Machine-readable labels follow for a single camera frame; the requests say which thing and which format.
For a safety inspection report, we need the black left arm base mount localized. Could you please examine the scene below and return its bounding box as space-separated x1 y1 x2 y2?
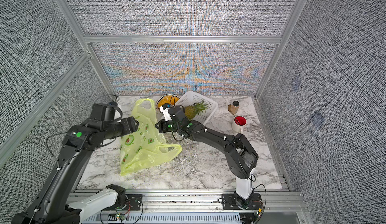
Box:
111 193 143 211

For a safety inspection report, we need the iridescent metal spoon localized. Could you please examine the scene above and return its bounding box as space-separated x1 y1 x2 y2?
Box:
229 105 240 125

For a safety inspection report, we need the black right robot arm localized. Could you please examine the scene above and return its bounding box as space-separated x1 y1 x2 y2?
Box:
155 103 258 201

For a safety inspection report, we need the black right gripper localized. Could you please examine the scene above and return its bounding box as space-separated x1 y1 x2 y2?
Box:
154 118 184 134

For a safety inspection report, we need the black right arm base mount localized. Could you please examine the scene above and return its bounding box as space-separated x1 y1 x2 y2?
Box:
221 193 264 211

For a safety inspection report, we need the white mug red inside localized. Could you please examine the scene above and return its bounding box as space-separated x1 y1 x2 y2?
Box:
232 116 247 134

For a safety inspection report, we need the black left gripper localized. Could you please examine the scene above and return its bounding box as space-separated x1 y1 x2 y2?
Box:
103 114 140 141

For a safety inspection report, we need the white perforated plastic basket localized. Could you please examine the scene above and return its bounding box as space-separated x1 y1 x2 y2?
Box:
176 91 218 124

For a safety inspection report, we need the bowl with orange food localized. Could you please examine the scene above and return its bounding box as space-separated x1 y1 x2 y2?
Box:
156 94 180 112

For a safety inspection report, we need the pineapple with green crown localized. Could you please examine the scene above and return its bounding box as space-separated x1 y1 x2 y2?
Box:
185 100 208 120

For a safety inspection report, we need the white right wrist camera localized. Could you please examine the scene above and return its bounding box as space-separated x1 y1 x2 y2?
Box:
159 103 171 121

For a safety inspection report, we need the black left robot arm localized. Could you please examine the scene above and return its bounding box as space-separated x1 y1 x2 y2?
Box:
11 102 139 224

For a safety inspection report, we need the spice jar black lid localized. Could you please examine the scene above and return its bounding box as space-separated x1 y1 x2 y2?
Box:
228 101 239 114

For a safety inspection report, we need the yellow-green avocado plastic bag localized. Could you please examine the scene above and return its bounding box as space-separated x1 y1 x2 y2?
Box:
120 98 182 176

